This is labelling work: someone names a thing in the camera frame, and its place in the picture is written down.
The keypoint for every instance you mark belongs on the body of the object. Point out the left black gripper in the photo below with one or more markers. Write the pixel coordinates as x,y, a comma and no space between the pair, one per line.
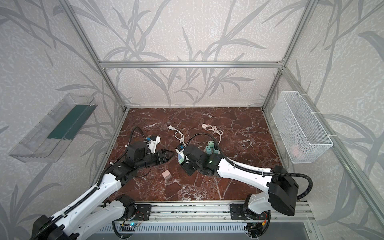
157,157

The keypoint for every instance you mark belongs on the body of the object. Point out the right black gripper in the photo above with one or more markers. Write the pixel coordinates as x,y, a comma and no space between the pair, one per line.
184,159

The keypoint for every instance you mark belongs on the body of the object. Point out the teal green cube charger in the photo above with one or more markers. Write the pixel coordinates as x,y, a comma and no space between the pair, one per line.
208,150

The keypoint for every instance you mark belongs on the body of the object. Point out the light green cube charger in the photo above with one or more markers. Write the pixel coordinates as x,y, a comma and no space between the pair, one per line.
211,144

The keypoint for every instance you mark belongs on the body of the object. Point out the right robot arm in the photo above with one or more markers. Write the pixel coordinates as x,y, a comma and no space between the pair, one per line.
280,190

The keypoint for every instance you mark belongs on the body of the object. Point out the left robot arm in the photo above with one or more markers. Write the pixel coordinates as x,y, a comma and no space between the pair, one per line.
77,221

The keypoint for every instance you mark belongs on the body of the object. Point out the pink cube charger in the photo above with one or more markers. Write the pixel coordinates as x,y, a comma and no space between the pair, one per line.
166,175

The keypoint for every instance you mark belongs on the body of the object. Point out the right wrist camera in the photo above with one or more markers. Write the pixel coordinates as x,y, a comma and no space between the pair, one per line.
180,147

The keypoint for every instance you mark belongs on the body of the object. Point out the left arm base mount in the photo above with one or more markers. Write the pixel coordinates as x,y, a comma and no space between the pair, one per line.
140,213

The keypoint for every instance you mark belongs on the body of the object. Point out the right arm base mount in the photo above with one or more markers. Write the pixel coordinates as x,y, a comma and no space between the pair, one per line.
239,212

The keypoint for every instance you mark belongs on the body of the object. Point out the white wire mesh basket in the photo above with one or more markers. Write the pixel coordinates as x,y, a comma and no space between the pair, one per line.
304,138

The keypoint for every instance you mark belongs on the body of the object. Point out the clear plastic wall bin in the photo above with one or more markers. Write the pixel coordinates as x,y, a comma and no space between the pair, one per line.
50,138

